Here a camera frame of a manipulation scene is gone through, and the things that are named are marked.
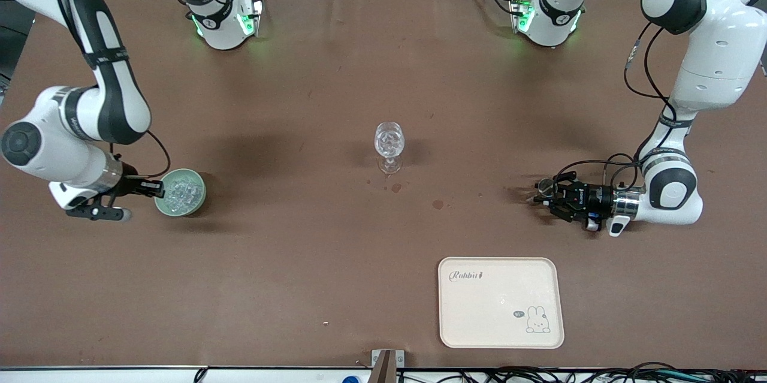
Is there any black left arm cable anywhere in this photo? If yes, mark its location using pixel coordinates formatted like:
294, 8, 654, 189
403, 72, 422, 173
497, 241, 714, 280
554, 20, 678, 192

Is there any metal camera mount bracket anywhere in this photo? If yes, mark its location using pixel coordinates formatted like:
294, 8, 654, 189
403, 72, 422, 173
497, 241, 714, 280
371, 349, 406, 383

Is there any brown table cover sheet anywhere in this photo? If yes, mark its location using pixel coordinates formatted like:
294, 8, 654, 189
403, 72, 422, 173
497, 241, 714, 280
0, 0, 767, 370

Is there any pale green ceramic bowl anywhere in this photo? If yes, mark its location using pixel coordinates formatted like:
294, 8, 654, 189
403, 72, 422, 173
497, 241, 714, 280
154, 168, 207, 218

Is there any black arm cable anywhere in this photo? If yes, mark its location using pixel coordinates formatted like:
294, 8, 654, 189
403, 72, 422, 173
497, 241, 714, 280
554, 20, 678, 192
45, 0, 172, 180

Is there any clear ice cubes heap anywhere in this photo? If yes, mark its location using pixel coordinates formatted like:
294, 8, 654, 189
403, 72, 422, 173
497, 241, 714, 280
165, 177, 202, 213

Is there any cream rabbit print tray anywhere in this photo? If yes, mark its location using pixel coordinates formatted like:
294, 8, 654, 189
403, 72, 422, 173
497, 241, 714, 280
438, 257, 566, 349

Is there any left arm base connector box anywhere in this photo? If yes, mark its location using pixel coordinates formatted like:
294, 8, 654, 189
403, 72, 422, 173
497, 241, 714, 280
509, 0, 535, 34

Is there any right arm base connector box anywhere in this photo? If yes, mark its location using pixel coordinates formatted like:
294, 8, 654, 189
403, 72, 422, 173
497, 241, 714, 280
238, 0, 264, 37

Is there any clear stemmed wine glass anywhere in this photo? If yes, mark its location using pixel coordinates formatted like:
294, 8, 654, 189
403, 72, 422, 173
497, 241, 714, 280
374, 122, 406, 175

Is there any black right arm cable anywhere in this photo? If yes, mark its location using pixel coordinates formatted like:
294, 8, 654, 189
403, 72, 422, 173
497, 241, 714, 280
45, 0, 172, 180

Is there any black cable bundle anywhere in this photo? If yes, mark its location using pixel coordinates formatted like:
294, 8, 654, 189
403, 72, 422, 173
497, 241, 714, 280
392, 362, 767, 383

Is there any steel double jigger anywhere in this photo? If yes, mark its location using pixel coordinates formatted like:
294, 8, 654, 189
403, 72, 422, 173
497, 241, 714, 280
535, 178, 559, 204

